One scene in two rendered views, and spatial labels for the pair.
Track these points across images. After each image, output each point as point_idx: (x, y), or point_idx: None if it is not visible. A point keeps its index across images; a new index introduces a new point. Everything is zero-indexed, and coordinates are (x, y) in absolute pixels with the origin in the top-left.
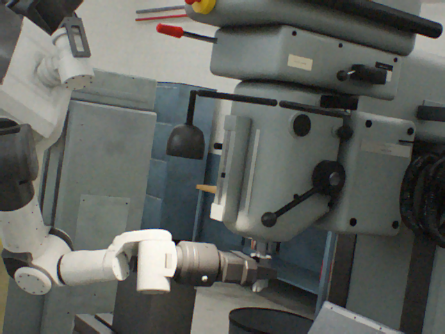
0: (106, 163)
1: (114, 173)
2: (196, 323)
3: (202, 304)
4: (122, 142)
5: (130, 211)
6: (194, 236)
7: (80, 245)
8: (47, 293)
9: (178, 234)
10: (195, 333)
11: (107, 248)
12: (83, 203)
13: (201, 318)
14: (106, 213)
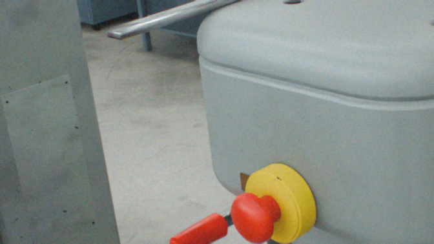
0: (19, 41)
1: (35, 50)
2: (190, 157)
3: (186, 119)
4: (32, 2)
5: (74, 90)
6: (141, 16)
7: (24, 161)
8: (4, 233)
9: (117, 10)
10: (194, 175)
11: (61, 150)
12: (8, 106)
13: (192, 145)
14: (44, 106)
